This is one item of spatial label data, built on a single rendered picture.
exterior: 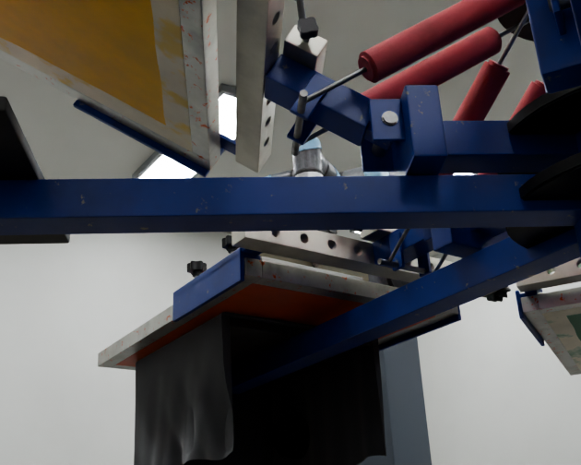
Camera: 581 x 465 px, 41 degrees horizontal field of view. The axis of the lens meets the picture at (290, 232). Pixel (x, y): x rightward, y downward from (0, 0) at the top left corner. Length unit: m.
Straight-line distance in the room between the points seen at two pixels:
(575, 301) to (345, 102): 0.93
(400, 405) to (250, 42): 1.66
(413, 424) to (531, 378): 3.73
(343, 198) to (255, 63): 0.25
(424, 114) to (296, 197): 0.22
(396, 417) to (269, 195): 1.56
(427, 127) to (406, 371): 1.61
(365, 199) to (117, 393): 4.61
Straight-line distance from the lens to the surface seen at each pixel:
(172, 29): 1.18
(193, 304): 1.71
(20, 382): 5.42
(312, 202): 1.10
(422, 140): 1.12
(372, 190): 1.12
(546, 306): 1.94
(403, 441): 2.57
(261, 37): 1.14
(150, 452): 2.03
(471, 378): 6.71
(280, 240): 1.51
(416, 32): 1.22
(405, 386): 2.63
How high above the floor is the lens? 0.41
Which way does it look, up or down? 24 degrees up
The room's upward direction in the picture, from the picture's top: 3 degrees counter-clockwise
